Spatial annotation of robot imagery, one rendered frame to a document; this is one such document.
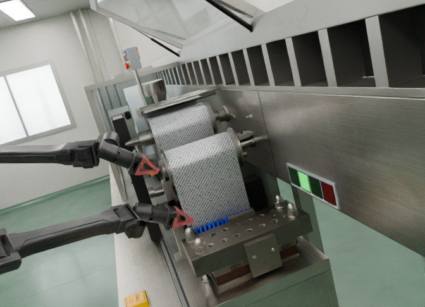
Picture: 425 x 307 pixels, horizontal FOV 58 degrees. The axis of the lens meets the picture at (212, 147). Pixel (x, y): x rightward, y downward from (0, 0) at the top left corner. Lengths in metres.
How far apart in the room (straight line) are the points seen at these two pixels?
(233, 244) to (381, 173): 0.55
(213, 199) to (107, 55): 5.64
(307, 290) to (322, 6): 0.84
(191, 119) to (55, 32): 5.50
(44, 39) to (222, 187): 5.80
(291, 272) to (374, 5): 0.82
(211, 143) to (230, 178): 0.14
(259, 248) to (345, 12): 0.73
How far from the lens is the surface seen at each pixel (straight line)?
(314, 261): 1.27
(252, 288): 1.21
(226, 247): 1.18
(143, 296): 1.31
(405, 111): 0.70
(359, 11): 0.74
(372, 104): 0.76
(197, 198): 1.32
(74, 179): 7.00
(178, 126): 1.50
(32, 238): 1.10
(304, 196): 1.63
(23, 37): 6.93
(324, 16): 0.83
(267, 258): 1.23
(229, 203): 1.36
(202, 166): 1.29
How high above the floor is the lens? 1.59
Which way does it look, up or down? 13 degrees down
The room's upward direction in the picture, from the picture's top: 15 degrees counter-clockwise
